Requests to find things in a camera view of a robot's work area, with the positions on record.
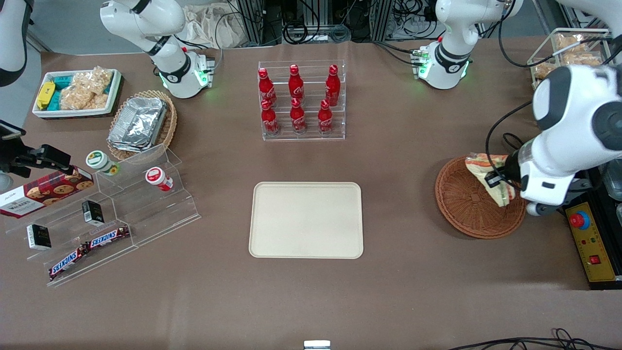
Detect black base cables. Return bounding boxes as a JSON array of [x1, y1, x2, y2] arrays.
[[373, 40, 424, 68]]

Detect yellow snack pack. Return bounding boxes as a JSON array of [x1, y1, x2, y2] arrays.
[[36, 81, 56, 110]]

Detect small black box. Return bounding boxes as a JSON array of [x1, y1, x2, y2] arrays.
[[26, 224, 52, 251], [81, 200, 105, 227]]

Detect snickers chocolate bar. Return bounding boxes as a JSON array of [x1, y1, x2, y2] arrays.
[[48, 245, 89, 281], [86, 225, 131, 250]]

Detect green lid yogurt cup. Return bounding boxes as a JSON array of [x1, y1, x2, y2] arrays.
[[86, 150, 120, 177]]

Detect yellow black control box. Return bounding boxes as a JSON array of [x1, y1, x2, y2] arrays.
[[559, 168, 622, 291]]

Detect beige rectangular tray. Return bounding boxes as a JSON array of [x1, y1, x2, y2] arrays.
[[248, 182, 364, 260]]

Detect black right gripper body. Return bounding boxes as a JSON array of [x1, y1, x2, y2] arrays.
[[0, 121, 45, 178]]

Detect beige crumpled cloth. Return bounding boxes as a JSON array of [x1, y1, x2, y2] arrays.
[[181, 4, 246, 49]]

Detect clear acrylic stepped shelf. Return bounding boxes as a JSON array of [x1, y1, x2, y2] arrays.
[[5, 143, 202, 288]]

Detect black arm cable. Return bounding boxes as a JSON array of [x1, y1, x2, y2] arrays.
[[497, 0, 622, 69]]

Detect oval light wicker basket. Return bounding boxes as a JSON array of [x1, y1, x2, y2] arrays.
[[106, 89, 178, 161]]

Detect clear rice cracker bag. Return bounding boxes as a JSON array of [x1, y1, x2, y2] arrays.
[[59, 66, 114, 111]]

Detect red tartan cookie box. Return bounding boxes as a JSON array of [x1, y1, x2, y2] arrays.
[[0, 166, 95, 219]]

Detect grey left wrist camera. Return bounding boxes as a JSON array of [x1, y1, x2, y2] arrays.
[[526, 201, 560, 217]]

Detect stacked foil containers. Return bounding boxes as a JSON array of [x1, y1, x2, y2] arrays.
[[107, 96, 169, 153]]

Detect red cola bottle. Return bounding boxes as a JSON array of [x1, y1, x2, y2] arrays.
[[258, 68, 277, 107], [317, 100, 334, 135], [260, 99, 280, 136], [288, 64, 305, 104], [325, 64, 341, 107], [290, 97, 307, 135]]

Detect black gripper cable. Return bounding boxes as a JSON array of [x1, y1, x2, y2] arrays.
[[485, 99, 536, 189]]

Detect red lid yogurt cup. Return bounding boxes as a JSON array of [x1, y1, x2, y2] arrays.
[[145, 166, 174, 192]]

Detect white rectangular bin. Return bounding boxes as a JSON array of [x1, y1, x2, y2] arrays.
[[32, 69, 122, 119]]

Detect triangular sandwich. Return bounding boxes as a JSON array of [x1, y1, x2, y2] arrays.
[[465, 153, 517, 209]]

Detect teal snack pack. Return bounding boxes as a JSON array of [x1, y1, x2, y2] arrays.
[[48, 75, 74, 111]]

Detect black floor cables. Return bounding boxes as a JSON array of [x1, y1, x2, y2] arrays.
[[446, 328, 622, 350]]

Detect round brown wicker basket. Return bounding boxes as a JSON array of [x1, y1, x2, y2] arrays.
[[435, 156, 527, 240]]

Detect white wire basket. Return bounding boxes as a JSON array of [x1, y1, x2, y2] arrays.
[[527, 28, 611, 91]]

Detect aluminium frame rack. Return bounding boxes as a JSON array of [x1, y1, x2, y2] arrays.
[[237, 0, 395, 45]]

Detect clear acrylic bottle rack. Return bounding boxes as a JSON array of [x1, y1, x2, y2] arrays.
[[257, 60, 346, 142]]

